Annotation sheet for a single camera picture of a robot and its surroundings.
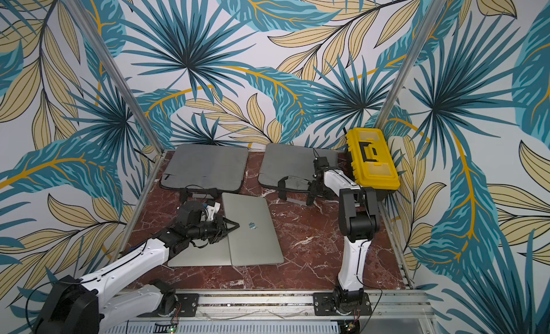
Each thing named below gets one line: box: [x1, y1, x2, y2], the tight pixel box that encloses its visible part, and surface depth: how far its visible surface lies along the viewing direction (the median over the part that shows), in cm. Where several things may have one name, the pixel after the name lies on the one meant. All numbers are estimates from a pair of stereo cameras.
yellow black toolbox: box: [345, 127, 401, 202], surface depth 97 cm
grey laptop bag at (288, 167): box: [257, 143, 338, 201], surface depth 107 cm
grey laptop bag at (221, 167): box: [159, 144, 250, 193], surface depth 112 cm
